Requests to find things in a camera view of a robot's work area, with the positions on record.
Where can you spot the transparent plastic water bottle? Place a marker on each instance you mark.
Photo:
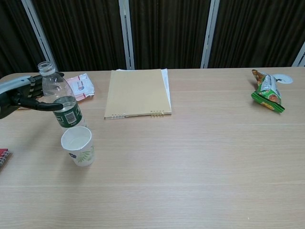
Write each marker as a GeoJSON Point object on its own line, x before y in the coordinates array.
{"type": "Point", "coordinates": [68, 117]}

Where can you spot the green chip bag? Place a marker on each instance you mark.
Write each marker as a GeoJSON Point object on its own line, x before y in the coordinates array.
{"type": "Point", "coordinates": [269, 93]}

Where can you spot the white paper cup leaf print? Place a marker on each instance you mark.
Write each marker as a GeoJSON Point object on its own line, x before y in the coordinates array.
{"type": "Point", "coordinates": [82, 155]}

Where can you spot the white partition post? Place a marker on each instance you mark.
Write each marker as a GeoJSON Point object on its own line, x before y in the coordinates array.
{"type": "Point", "coordinates": [209, 35]}
{"type": "Point", "coordinates": [38, 26]}
{"type": "Point", "coordinates": [300, 55]}
{"type": "Point", "coordinates": [126, 35]}

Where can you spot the red spiral notebook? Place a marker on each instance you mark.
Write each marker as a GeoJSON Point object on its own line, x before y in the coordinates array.
{"type": "Point", "coordinates": [3, 157]}

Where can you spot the white round table grommet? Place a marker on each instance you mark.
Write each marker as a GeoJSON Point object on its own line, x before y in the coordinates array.
{"type": "Point", "coordinates": [286, 78]}

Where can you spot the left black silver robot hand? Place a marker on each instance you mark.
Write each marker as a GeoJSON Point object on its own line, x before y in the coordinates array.
{"type": "Point", "coordinates": [14, 97]}

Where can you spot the tan spiral notebook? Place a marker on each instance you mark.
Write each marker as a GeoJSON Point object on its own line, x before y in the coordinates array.
{"type": "Point", "coordinates": [135, 93]}

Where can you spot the dark curtain panel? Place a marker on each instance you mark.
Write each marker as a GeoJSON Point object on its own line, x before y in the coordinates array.
{"type": "Point", "coordinates": [14, 31]}
{"type": "Point", "coordinates": [169, 33]}
{"type": "Point", "coordinates": [257, 33]}
{"type": "Point", "coordinates": [83, 35]}

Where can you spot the pink wet wipes pack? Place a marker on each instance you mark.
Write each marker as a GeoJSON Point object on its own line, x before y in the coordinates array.
{"type": "Point", "coordinates": [83, 86]}

